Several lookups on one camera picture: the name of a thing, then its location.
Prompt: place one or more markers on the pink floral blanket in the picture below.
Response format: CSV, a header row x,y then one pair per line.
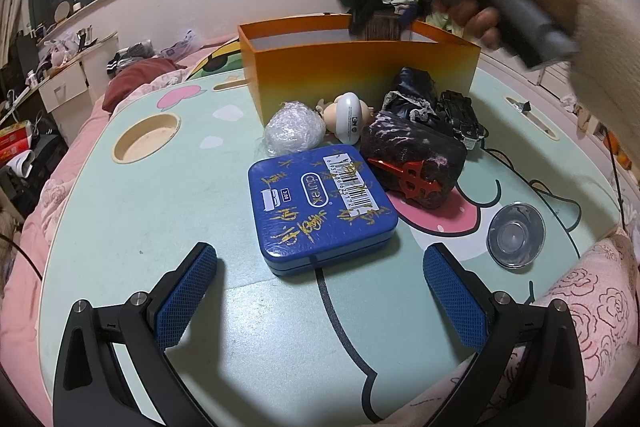
x,y
590,307

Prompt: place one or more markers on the red packet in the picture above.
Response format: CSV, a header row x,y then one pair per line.
x,y
14,142

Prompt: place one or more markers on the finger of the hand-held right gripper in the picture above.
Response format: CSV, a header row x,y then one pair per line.
x,y
411,11

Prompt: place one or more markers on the beige doll head figurine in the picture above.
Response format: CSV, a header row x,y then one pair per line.
x,y
347,117

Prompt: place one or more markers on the black plastic bag with lace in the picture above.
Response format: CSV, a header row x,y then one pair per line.
x,y
410,87

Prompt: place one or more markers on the black striped garment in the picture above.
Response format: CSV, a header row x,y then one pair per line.
x,y
127,57

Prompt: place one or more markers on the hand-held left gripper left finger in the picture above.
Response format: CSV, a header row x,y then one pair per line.
x,y
187,297

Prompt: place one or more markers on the cartoon printed cushion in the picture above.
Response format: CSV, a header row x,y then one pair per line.
x,y
215,59

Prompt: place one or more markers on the dark marbled pouch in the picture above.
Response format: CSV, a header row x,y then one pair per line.
x,y
400,142

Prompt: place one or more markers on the white plastic bag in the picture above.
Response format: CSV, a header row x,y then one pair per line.
x,y
62,49

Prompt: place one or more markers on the clear round plastic lid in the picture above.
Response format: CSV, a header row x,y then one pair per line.
x,y
515,234

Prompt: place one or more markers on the orange gradient paper box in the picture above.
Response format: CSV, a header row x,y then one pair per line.
x,y
350,67

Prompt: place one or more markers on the silver foil wrapper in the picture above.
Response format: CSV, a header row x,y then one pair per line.
x,y
524,107

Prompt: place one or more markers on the dark red pillow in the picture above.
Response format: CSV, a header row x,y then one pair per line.
x,y
140,79

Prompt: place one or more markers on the white drawer cabinet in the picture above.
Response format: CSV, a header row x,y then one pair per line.
x,y
60,92

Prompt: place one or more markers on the black toy car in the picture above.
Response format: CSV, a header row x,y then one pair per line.
x,y
457,112

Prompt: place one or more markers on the clear plastic wrap ball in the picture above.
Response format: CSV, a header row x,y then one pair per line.
x,y
292,127

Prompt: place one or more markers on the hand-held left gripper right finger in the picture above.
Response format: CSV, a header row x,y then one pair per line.
x,y
455,302

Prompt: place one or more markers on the cartoon printed green desk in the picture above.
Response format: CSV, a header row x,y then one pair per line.
x,y
175,207

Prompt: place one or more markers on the blue tin box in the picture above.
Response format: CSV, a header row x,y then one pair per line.
x,y
320,212

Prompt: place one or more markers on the person's right forearm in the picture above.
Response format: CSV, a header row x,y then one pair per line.
x,y
605,57

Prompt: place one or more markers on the brown rectangular object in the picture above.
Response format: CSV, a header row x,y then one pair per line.
x,y
382,28

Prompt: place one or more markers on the round mirror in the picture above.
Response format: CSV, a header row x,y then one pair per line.
x,y
62,12

